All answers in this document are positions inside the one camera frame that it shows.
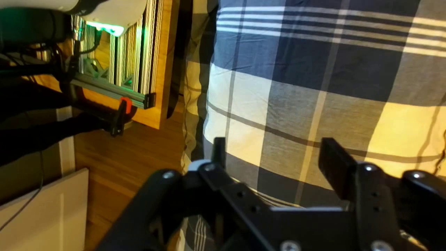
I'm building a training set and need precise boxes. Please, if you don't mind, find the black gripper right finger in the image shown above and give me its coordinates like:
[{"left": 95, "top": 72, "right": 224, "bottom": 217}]
[{"left": 319, "top": 137, "right": 446, "bottom": 251}]

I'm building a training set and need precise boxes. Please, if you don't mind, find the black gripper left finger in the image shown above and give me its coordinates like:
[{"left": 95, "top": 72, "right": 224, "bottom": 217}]
[{"left": 95, "top": 137, "right": 280, "bottom": 251}]

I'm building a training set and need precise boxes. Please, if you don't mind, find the plaid checkered cloth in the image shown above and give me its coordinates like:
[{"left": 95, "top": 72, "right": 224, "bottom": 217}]
[{"left": 201, "top": 0, "right": 446, "bottom": 208}]

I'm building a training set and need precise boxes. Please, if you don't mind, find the yellow grey checked comforter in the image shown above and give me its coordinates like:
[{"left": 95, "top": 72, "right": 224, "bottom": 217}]
[{"left": 166, "top": 0, "right": 220, "bottom": 251}]

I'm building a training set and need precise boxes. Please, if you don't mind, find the white panel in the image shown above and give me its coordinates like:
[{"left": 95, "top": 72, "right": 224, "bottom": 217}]
[{"left": 0, "top": 166, "right": 91, "bottom": 251}]

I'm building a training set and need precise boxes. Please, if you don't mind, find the wooden board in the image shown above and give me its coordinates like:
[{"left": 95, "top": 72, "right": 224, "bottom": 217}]
[{"left": 134, "top": 0, "right": 181, "bottom": 131}]

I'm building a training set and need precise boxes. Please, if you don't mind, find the black clamp with orange handle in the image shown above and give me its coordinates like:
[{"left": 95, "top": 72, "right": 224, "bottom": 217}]
[{"left": 64, "top": 89, "right": 139, "bottom": 138}]

